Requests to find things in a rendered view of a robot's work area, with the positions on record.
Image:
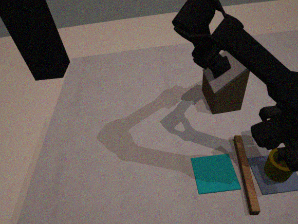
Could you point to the brown long bar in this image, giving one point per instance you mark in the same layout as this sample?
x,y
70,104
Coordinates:
x,y
246,176

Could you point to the yellow cup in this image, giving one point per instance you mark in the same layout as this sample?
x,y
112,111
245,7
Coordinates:
x,y
273,170

